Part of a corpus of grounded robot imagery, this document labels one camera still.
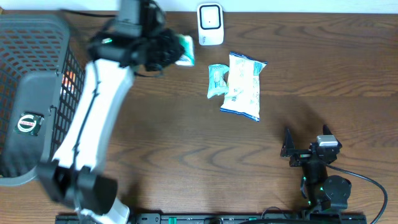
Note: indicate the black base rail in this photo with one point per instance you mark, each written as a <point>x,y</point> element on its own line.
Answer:
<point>156,218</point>

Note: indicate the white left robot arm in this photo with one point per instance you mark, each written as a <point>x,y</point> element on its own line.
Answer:
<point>74,176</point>

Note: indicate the white blue snack bag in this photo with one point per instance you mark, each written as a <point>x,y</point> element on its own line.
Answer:
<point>243,96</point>

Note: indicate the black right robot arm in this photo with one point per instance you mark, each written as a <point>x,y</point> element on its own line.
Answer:
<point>325,193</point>

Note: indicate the round green label package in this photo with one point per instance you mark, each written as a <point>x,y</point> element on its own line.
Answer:
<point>29,124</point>

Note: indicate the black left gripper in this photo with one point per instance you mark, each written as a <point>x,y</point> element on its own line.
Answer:
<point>176,51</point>

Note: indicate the green white small box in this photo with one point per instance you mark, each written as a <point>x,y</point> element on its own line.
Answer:
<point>188,57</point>

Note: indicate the white barcode scanner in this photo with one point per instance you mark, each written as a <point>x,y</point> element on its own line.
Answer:
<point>210,24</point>

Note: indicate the teal snack packet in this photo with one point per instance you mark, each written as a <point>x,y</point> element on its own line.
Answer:
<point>217,84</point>

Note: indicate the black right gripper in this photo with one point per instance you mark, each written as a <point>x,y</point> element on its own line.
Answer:
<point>301,155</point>

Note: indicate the grey plastic mesh basket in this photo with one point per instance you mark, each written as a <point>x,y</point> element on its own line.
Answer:
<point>39,75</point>

